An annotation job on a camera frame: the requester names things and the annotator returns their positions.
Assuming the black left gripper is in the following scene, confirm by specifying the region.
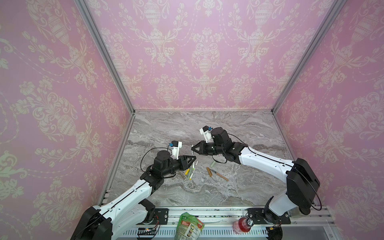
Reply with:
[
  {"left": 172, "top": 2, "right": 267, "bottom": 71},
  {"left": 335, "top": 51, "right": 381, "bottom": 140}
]
[{"left": 161, "top": 155, "right": 197, "bottom": 178}]

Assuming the aluminium right corner post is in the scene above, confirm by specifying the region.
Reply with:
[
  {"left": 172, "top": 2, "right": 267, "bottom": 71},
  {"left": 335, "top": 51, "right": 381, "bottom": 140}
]
[{"left": 271, "top": 0, "right": 347, "bottom": 117}]

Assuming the aluminium left corner post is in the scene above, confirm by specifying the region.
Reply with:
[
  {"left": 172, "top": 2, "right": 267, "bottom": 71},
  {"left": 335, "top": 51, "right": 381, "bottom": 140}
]
[{"left": 74, "top": 0, "right": 135, "bottom": 116}]

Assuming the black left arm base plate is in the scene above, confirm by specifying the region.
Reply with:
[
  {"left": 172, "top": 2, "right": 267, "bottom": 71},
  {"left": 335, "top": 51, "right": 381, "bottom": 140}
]
[{"left": 143, "top": 208, "right": 169, "bottom": 225}]

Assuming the black left camera cable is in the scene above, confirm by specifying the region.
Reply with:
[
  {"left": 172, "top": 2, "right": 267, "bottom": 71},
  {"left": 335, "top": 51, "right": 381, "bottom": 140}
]
[{"left": 140, "top": 146, "right": 172, "bottom": 173}]

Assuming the red emergency stop button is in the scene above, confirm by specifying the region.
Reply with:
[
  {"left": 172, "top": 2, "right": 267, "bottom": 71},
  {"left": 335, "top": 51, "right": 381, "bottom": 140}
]
[{"left": 233, "top": 217, "right": 254, "bottom": 235}]

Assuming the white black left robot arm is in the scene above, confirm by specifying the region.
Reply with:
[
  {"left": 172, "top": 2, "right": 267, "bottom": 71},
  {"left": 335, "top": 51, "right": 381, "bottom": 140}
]
[{"left": 71, "top": 150, "right": 197, "bottom": 240}]

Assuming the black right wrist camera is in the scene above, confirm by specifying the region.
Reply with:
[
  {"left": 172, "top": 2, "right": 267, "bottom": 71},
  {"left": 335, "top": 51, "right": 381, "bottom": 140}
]
[{"left": 199, "top": 125, "right": 233, "bottom": 149}]

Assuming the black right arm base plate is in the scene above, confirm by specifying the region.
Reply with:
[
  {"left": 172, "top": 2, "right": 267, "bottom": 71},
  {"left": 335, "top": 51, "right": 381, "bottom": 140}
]
[{"left": 246, "top": 208, "right": 291, "bottom": 225}]

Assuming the aluminium corner post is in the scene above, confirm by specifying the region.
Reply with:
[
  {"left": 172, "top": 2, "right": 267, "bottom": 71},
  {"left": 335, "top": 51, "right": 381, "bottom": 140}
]
[
  {"left": 74, "top": 0, "right": 135, "bottom": 116},
  {"left": 271, "top": 0, "right": 347, "bottom": 117}
]

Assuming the orange pen cap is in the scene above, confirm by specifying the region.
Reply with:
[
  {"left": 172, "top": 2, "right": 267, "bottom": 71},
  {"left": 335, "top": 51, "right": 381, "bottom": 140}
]
[{"left": 207, "top": 167, "right": 213, "bottom": 177}]

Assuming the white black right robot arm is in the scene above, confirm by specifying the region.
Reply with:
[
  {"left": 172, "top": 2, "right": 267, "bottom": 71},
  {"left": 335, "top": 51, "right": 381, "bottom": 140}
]
[{"left": 191, "top": 141, "right": 320, "bottom": 224}]

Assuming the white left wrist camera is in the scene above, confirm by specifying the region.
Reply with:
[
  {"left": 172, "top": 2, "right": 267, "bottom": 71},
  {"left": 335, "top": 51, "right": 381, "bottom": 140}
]
[{"left": 169, "top": 141, "right": 183, "bottom": 160}]

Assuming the white pen yellow tip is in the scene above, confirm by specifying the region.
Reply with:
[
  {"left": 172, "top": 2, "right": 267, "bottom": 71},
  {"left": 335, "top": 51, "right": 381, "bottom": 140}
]
[{"left": 189, "top": 161, "right": 199, "bottom": 180}]

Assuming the green snack bag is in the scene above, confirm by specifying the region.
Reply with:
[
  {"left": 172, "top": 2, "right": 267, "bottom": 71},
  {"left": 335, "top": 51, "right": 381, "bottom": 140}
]
[{"left": 174, "top": 212, "right": 205, "bottom": 240}]

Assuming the aluminium front rail frame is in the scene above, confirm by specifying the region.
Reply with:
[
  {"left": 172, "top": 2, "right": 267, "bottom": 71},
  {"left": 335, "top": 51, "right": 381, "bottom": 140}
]
[{"left": 117, "top": 206, "right": 342, "bottom": 240}]

